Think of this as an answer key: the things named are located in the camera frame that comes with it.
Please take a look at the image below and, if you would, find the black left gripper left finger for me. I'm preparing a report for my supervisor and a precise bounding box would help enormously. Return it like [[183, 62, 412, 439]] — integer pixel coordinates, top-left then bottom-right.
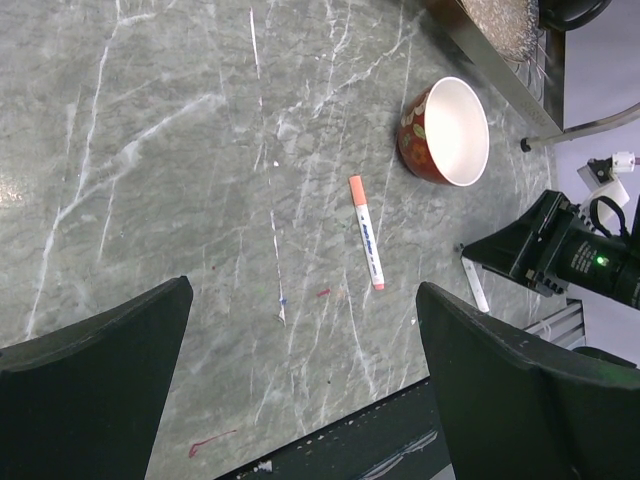
[[1, 277, 193, 479]]

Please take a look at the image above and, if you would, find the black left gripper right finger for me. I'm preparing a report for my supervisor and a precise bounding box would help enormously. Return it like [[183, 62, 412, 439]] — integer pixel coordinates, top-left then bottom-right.
[[416, 282, 639, 479]]

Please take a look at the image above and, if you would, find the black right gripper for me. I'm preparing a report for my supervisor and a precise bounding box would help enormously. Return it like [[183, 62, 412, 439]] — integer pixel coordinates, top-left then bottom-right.
[[461, 190, 639, 309]]

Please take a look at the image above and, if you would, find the white orange marker pen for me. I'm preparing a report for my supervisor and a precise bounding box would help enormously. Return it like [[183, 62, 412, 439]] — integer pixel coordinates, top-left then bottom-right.
[[349, 176, 385, 290]]

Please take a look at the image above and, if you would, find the white black marker pen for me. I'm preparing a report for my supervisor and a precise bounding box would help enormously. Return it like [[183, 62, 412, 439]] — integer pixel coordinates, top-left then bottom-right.
[[461, 257, 490, 313]]

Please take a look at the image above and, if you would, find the red floral bowl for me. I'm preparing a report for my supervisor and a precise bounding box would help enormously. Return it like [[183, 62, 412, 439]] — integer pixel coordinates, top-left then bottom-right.
[[397, 76, 490, 187]]

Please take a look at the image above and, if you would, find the steel dish rack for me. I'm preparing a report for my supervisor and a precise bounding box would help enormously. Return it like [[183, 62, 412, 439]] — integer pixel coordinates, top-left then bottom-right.
[[426, 1, 639, 152]]

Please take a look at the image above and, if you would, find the speckled round plate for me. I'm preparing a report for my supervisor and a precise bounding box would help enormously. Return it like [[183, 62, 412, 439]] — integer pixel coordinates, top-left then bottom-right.
[[461, 0, 539, 63]]

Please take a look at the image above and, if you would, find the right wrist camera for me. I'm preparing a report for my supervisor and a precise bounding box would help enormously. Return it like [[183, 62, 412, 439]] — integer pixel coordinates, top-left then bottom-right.
[[577, 152, 639, 233]]

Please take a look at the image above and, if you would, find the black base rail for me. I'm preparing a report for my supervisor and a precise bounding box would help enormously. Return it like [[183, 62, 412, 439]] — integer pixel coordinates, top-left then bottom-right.
[[222, 378, 455, 480]]

